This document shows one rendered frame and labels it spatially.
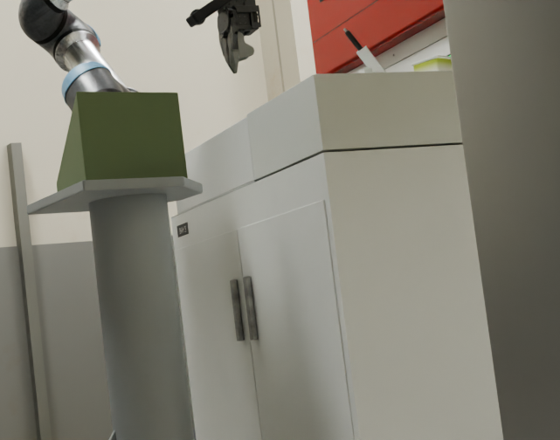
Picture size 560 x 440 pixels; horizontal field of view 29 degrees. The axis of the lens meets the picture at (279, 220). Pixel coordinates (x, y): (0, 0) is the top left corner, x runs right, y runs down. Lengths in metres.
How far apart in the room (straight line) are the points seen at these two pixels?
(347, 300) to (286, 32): 2.77
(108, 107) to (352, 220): 0.54
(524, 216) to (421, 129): 1.76
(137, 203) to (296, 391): 0.50
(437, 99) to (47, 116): 2.41
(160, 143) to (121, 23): 2.35
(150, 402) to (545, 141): 1.84
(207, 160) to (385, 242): 0.69
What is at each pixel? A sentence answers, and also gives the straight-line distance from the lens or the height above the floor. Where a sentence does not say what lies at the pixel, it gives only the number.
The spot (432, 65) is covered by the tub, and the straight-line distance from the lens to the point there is 2.38.
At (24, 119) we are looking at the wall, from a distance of 4.30.
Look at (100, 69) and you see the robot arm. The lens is 2.41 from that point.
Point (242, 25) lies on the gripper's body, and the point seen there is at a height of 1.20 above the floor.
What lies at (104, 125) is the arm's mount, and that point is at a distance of 2.20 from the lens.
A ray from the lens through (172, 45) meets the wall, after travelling 4.63.
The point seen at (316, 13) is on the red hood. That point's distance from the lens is 3.37.
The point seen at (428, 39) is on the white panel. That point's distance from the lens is 2.90.
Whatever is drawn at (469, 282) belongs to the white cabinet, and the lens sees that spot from 2.15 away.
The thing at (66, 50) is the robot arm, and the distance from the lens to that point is 2.74.
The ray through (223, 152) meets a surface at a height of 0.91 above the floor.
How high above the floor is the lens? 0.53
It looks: 5 degrees up
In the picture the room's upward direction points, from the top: 7 degrees counter-clockwise
